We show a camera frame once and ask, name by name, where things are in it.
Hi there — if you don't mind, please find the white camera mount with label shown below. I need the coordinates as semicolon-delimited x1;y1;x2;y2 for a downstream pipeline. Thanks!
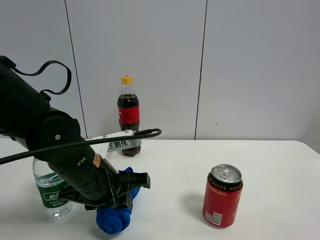
86;130;142;160

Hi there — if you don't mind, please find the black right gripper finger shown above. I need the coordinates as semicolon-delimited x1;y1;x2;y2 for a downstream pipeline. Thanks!
115;192;133;214

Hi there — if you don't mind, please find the red soda can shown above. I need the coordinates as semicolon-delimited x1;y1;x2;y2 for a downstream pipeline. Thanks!
202;164;244;228

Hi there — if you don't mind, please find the cola bottle yellow cap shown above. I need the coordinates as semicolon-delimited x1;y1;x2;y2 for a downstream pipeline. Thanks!
117;76;142;158

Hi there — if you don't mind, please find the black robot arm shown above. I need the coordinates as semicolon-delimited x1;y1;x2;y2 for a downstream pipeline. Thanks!
0;56;151;210

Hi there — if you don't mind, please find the blue towel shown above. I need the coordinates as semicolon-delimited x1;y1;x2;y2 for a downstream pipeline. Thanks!
95;166;142;235

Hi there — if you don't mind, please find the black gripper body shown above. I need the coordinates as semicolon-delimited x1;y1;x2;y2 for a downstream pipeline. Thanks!
48;149;151;208

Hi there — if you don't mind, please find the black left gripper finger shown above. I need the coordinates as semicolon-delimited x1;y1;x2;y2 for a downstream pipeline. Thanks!
58;186;103;211

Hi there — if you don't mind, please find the clear water bottle green label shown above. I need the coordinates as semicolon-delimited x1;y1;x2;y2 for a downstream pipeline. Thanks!
32;158;77;223

